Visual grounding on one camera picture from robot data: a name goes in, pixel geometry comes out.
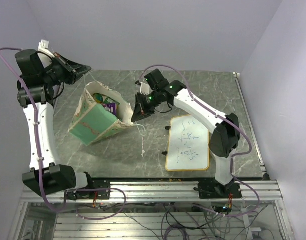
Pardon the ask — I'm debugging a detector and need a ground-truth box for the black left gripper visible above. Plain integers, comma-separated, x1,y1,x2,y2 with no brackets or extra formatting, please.
41,52,92,87

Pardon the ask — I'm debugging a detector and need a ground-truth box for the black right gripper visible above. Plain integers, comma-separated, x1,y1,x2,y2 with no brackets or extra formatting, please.
132,89,162,123

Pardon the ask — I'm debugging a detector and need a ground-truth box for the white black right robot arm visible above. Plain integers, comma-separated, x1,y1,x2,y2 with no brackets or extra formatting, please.
131,69,240,198

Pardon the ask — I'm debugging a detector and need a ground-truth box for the aluminium mounting rail frame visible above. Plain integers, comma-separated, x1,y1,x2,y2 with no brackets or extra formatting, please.
8,178,294,240

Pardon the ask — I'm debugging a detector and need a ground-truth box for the yellow framed whiteboard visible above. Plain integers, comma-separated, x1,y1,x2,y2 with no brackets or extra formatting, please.
165,115,210,172

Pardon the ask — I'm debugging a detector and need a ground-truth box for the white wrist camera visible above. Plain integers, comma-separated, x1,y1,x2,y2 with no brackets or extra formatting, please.
135,81,150,95
38,39,54,58

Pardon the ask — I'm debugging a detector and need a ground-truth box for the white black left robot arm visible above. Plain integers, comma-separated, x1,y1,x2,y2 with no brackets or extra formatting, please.
15,49,95,199

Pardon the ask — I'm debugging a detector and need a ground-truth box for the yellow green round candy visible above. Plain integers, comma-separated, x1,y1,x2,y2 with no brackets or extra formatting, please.
93,93,103,104

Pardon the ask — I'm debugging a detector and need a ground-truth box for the purple Fox's candy bag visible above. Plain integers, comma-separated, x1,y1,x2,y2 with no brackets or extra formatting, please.
101,102,118,116

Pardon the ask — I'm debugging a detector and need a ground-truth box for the green white paper bag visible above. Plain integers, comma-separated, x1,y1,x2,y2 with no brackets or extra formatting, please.
68,73,147,146

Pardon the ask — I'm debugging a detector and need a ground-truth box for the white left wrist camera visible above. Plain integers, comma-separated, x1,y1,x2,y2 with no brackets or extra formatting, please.
38,39,54,58

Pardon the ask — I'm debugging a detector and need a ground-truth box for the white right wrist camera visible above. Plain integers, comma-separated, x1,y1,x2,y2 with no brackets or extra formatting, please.
135,81,150,95

